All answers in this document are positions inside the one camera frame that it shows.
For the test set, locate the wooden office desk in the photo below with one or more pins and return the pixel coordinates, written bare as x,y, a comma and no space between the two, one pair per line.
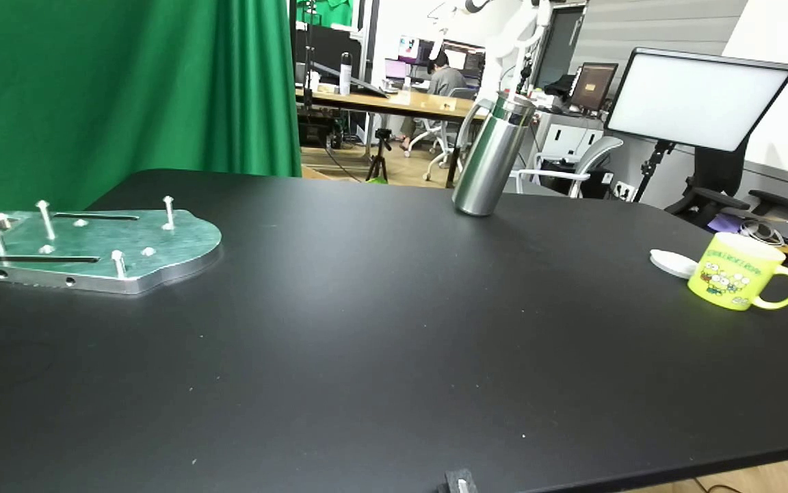
412,103

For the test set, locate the seated person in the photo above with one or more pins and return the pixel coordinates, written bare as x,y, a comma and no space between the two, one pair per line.
447,75

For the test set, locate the black camera tripod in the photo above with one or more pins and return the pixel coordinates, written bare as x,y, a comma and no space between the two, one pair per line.
378,159

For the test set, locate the white drink bottle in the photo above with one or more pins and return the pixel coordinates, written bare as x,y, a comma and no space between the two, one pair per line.
346,77

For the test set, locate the dark laptop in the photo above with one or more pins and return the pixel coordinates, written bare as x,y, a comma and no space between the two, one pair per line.
591,86

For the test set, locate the yellow printed mug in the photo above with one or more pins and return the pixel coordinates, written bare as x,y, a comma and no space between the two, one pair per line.
732,275

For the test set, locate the dark background monitor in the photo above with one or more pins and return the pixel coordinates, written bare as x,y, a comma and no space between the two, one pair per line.
560,45

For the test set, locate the large white-screen monitor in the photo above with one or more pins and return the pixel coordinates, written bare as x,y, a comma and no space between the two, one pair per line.
696,99

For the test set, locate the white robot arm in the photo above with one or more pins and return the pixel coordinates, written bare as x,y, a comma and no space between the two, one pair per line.
512,37

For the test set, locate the silver metal flask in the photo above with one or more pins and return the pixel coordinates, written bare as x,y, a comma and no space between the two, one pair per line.
490,167

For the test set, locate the green curtain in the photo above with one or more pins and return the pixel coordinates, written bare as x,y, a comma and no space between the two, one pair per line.
94,92

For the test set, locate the white oval object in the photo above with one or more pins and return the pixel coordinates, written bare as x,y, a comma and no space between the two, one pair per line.
672,263

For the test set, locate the green metal base plate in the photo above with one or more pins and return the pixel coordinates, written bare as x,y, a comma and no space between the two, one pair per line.
94,251

